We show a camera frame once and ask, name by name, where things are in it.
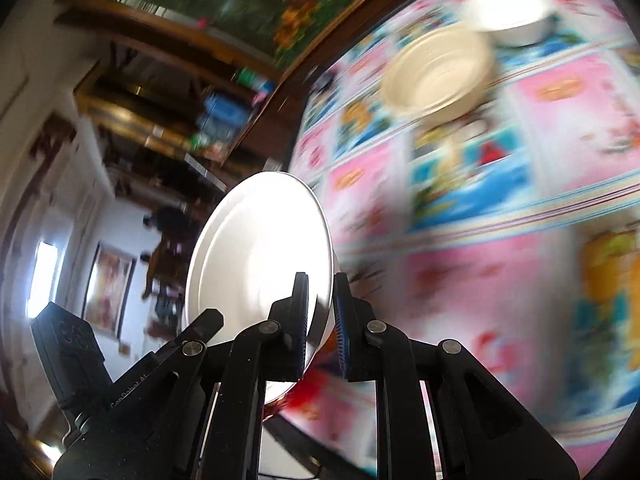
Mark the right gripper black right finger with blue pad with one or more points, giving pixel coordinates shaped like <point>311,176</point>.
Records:
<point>439,412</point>

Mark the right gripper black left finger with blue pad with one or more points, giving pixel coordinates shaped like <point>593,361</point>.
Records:
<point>192,410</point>

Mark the red glass plate with sticker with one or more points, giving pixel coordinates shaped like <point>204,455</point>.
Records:
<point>303,397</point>

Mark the white bowl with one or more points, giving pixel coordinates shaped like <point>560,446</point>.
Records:
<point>264,231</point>
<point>511,23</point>

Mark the wooden chair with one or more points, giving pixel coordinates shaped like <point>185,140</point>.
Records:
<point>165,267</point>

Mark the person in dark clothes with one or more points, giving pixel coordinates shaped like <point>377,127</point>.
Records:
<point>174,225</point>

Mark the wooden shelf cabinet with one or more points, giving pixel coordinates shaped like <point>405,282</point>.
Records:
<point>144,112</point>

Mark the colourful fruit tablecloth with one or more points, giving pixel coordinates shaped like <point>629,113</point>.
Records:
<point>514,229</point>

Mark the beige bowl far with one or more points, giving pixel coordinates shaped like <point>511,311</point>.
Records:
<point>439,77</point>

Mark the framed wall painting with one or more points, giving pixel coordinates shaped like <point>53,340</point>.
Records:
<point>107,290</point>

